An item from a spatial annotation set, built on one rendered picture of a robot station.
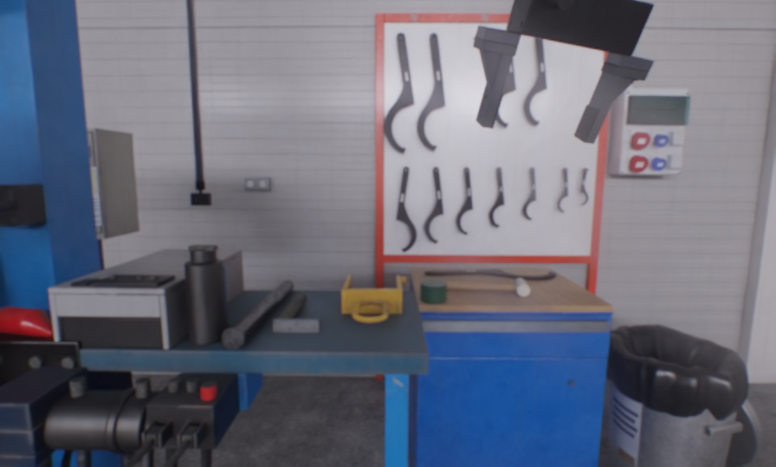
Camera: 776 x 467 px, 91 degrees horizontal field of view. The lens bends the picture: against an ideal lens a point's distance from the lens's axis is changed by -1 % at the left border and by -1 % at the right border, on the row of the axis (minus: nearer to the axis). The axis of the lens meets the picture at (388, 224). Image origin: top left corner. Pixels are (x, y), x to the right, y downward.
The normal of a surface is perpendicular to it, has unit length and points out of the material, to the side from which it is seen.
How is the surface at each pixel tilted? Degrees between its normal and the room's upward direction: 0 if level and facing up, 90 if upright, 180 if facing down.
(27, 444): 90
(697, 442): 93
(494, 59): 114
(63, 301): 90
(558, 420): 90
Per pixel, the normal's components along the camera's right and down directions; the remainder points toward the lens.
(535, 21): 0.09, 0.51
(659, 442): -0.68, 0.14
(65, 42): 1.00, 0.00
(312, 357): 0.00, 0.13
